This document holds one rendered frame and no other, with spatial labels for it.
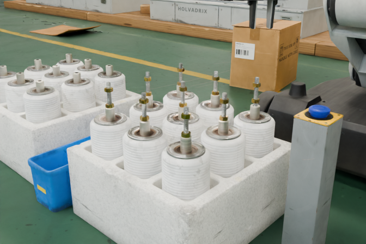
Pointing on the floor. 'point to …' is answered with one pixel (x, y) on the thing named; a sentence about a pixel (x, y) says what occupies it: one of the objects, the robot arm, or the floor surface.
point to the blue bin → (53, 177)
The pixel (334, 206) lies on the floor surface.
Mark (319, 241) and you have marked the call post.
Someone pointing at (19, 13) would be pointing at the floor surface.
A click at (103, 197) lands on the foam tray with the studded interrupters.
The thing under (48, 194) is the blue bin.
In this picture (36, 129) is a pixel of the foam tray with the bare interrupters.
